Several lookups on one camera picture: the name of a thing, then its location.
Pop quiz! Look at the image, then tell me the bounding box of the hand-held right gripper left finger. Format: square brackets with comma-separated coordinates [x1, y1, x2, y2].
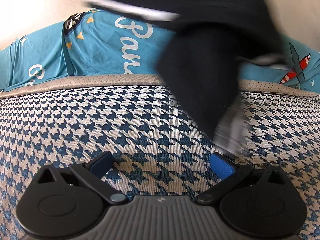
[37, 151, 128, 205]

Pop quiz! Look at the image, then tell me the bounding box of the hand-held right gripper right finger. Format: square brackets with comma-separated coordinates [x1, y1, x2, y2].
[195, 152, 285, 204]

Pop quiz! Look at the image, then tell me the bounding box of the black t-shirt with red print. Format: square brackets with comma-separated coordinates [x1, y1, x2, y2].
[81, 0, 285, 153]

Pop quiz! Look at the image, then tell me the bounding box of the houndstooth bed mattress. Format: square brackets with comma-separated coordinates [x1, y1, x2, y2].
[0, 74, 320, 240]

